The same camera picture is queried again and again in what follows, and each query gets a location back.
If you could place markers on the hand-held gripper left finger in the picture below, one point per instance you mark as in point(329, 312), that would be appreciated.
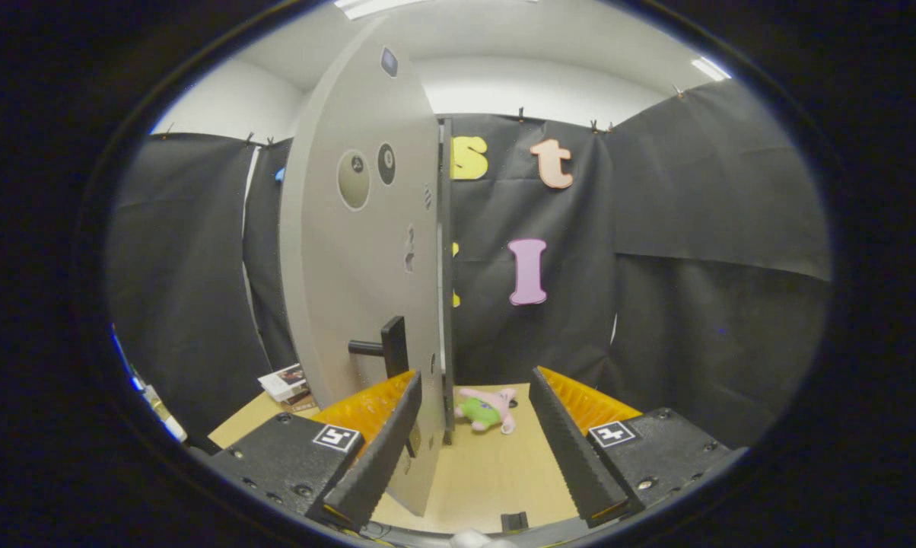
point(386, 457)

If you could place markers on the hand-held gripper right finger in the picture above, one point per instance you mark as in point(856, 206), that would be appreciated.
point(572, 457)

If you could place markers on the dark grey shoe cabinet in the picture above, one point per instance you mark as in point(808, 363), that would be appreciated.
point(448, 342)

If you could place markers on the small black block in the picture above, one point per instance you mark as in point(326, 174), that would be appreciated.
point(514, 522)

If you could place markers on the brown book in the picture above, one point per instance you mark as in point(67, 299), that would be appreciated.
point(303, 399)

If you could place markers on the pink and green plush toy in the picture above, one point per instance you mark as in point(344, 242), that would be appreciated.
point(482, 411)

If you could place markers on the white and yellow packet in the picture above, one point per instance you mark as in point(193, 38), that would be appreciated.
point(165, 415)

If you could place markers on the blue and white packet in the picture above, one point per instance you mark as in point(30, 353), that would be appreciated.
point(127, 365)

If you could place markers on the small ceiling light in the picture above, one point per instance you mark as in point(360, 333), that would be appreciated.
point(710, 68)

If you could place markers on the long ceiling light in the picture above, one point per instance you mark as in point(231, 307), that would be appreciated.
point(378, 6)

